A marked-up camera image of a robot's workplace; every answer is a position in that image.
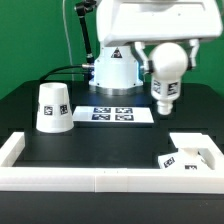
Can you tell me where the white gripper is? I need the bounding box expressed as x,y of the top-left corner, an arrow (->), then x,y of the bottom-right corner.
96,0 -> 223,73

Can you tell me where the grey cable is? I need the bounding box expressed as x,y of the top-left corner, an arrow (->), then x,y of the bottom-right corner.
61,0 -> 76,83

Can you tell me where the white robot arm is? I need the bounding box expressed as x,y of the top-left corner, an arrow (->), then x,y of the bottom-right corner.
89,0 -> 223,95

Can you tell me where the white lamp base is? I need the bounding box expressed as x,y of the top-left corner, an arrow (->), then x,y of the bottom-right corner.
158,133 -> 209,171

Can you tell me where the white marker tag sheet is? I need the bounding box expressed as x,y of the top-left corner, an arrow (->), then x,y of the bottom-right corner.
73,106 -> 154,124

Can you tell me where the black cable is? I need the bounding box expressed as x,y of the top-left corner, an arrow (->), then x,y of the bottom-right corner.
38,63 -> 96,84

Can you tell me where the white U-shaped frame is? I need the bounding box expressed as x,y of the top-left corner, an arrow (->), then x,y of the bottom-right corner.
0,132 -> 224,194

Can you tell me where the white lamp bulb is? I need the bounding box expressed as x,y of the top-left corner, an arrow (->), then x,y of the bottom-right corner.
149,43 -> 188,115

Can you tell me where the white lamp shade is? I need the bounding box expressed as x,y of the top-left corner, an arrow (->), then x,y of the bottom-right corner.
36,82 -> 74,133

